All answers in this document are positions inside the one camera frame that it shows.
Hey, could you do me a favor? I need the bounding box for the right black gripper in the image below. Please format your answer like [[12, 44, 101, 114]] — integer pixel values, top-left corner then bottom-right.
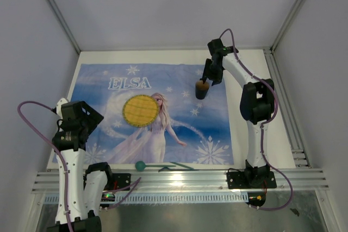
[[202, 58, 225, 86]]

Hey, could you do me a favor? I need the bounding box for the brown paper cup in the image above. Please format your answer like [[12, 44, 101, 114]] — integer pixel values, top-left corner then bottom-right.
[[195, 80, 210, 100]]

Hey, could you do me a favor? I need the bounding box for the yellow woven round plate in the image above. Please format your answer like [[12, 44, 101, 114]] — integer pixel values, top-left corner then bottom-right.
[[122, 95, 159, 128]]

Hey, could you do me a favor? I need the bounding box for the blue pink Elsa cloth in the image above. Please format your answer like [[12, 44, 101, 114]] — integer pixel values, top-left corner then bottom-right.
[[53, 62, 234, 165]]

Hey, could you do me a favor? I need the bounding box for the teal plastic spoon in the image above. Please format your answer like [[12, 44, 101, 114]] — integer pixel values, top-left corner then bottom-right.
[[135, 161, 174, 172]]

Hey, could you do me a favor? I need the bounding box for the dark teal plastic fork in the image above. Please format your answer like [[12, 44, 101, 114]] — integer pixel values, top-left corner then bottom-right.
[[158, 167, 197, 173]]

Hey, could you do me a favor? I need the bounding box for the teal plastic knife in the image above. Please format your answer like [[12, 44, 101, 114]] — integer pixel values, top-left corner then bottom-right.
[[170, 162, 195, 171]]

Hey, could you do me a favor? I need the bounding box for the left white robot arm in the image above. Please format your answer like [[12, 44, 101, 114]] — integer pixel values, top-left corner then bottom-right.
[[47, 98, 114, 231]]

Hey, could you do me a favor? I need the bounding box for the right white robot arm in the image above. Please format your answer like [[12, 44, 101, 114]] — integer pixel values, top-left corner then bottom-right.
[[195, 39, 278, 188]]

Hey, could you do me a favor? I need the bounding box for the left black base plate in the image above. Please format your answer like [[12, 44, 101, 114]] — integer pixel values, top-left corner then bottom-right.
[[106, 173, 132, 191]]

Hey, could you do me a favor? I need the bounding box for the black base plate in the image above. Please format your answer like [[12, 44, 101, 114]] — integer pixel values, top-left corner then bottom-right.
[[226, 171, 277, 189], [106, 173, 132, 191]]

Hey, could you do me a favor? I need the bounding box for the aluminium front rail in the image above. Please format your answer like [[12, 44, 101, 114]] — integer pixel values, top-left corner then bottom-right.
[[32, 168, 329, 194]]

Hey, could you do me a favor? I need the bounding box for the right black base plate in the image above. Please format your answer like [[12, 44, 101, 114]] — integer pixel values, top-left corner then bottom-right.
[[226, 171, 277, 189]]

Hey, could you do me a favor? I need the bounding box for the right aluminium side rail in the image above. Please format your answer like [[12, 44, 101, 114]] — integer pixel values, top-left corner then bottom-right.
[[263, 49, 312, 168]]

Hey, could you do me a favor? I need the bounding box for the white slotted cable duct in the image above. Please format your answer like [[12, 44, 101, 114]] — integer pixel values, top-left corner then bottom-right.
[[44, 191, 248, 205]]

